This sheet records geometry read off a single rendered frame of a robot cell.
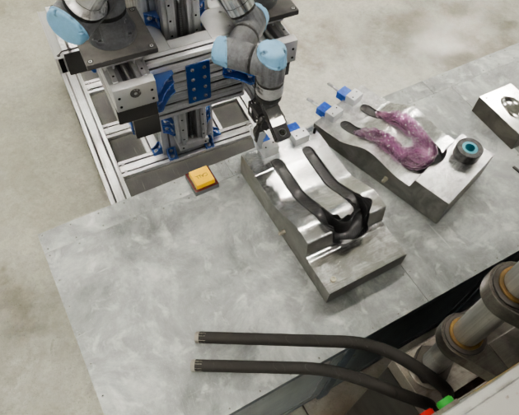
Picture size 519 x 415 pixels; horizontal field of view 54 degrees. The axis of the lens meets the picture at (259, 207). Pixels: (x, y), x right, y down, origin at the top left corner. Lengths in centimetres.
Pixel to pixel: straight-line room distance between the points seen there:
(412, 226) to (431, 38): 217
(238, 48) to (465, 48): 246
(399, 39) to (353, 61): 38
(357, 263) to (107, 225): 73
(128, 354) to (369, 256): 69
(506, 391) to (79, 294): 109
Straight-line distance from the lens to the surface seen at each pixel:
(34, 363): 234
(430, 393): 145
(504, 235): 172
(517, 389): 74
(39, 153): 288
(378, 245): 148
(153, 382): 136
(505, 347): 126
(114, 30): 167
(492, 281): 102
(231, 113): 262
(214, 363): 132
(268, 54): 131
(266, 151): 154
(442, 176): 162
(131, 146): 252
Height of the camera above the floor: 211
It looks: 57 degrees down
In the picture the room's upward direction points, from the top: 5 degrees clockwise
